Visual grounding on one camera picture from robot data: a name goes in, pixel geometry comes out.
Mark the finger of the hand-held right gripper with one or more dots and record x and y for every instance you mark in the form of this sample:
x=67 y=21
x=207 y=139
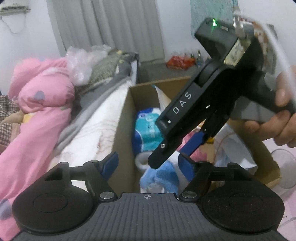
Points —
x=194 y=143
x=161 y=155

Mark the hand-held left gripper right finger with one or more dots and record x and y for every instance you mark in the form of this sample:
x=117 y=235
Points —
x=187 y=166

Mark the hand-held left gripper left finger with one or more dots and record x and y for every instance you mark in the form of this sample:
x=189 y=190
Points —
x=111 y=162

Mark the white tape roll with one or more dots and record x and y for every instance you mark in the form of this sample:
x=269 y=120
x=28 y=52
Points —
x=140 y=162

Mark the brown cardboard box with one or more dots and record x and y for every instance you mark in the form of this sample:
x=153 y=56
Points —
x=122 y=139

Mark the blue white plastic packet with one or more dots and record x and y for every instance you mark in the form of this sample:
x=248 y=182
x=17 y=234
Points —
x=145 y=132

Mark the beige yellow soft toy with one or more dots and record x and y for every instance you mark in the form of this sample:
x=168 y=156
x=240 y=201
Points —
x=16 y=118

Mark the person's right hand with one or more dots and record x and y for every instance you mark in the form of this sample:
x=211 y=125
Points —
x=284 y=129

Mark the light blue fluffy towel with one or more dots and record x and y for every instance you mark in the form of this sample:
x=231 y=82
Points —
x=161 y=178

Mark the white quilted mattress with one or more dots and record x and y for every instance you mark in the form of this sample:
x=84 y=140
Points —
x=92 y=134

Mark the red snack bag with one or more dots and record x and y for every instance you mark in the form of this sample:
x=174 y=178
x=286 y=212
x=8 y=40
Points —
x=180 y=62

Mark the white plastic bag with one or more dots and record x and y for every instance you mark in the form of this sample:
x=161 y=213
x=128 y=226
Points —
x=163 y=97

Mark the grey bed sheet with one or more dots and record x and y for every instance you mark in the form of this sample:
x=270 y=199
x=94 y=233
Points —
x=92 y=102

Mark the teal crochet cloth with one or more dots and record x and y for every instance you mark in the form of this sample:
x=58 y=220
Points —
x=208 y=9

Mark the pink quilt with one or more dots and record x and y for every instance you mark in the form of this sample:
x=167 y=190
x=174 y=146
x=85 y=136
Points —
x=41 y=104

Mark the grey patterned blanket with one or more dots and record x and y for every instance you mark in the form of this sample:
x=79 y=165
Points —
x=104 y=67

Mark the clear glass cup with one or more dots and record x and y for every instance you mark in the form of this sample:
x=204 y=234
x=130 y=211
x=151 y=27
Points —
x=286 y=182

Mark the clear crumpled plastic bag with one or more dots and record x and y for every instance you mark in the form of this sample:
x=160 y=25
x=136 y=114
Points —
x=78 y=62

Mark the brown checked cloth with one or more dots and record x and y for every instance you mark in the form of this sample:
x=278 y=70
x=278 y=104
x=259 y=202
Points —
x=7 y=129

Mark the grey white curtain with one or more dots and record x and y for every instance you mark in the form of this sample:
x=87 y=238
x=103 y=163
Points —
x=115 y=27

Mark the white air conditioner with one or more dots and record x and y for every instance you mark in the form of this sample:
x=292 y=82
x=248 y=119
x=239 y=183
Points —
x=13 y=8

